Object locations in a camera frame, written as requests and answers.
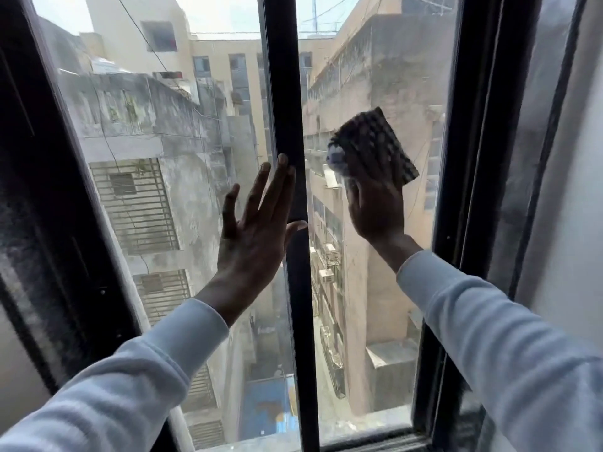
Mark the person's left hand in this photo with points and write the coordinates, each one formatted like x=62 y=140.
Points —
x=249 y=249

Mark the person's right hand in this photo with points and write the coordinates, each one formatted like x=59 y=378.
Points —
x=377 y=211

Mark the person's left little finger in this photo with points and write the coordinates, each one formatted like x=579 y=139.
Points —
x=230 y=207

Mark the person's right fingers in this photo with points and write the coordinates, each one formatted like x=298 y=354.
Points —
x=374 y=171

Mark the person's left middle finger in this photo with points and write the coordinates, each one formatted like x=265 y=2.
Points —
x=277 y=183

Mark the person's left thumb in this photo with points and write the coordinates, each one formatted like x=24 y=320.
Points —
x=294 y=227

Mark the dark textured cleaning cloth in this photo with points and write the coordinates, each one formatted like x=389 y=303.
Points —
x=377 y=136

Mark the person's right forearm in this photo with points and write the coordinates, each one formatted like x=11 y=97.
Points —
x=509 y=357

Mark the person's left forearm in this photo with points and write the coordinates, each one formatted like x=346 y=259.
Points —
x=117 y=385

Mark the grey weathered concrete building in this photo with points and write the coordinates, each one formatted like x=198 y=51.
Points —
x=155 y=150

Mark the large metal window grille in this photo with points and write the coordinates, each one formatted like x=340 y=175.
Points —
x=135 y=207

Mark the wide window glass pane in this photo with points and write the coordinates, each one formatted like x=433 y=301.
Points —
x=155 y=136

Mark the beige stained building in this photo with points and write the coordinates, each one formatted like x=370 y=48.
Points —
x=386 y=65

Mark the narrow window glass pane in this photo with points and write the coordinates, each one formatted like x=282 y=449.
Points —
x=377 y=301

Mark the small metal window grille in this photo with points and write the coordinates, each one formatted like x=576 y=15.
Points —
x=162 y=294

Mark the cream multi-storey building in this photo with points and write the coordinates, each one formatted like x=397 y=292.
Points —
x=216 y=56

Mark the black sliding window sash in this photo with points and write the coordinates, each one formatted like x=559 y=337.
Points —
x=532 y=150

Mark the blue rooftop sheet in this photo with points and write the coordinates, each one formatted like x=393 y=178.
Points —
x=266 y=407

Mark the black window frame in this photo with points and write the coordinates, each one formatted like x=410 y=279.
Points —
x=287 y=89

